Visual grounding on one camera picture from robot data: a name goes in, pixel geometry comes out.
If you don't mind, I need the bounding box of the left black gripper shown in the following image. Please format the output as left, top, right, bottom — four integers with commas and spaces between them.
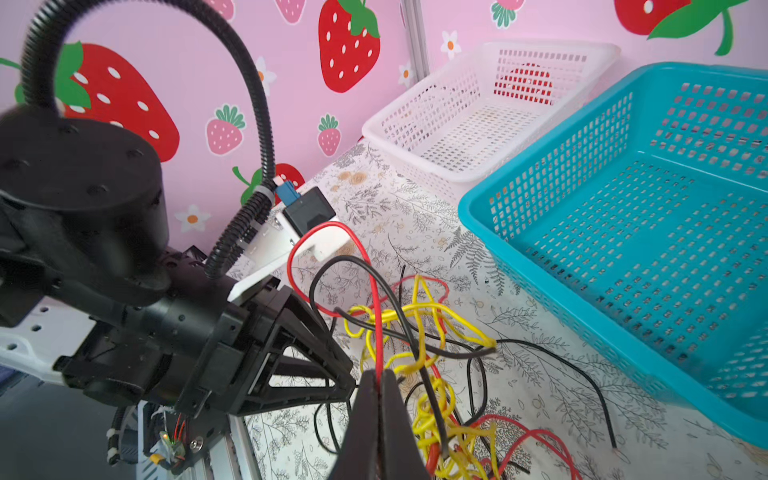
56, 249, 355, 417

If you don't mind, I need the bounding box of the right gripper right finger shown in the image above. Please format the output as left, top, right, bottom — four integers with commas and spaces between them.
377, 370, 430, 480

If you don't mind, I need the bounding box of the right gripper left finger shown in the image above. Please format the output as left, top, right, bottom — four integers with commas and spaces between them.
328, 370, 380, 480

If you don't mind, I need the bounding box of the cable pile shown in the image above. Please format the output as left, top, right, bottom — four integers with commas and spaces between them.
286, 220, 619, 480

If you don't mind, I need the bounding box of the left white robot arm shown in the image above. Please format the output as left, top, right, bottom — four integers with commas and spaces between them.
1, 105, 355, 417

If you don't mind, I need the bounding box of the left white plastic basket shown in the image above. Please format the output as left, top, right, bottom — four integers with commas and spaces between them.
362, 39, 621, 204

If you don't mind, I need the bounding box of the teal plastic basket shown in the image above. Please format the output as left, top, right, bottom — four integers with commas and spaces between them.
458, 63, 767, 448

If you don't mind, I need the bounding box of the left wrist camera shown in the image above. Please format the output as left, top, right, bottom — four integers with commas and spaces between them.
228, 182, 350, 303

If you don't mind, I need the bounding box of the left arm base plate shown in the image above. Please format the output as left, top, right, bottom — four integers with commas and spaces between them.
106, 402, 258, 479

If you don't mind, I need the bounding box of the left corner aluminium post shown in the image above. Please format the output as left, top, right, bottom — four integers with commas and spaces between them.
400, 0, 430, 82

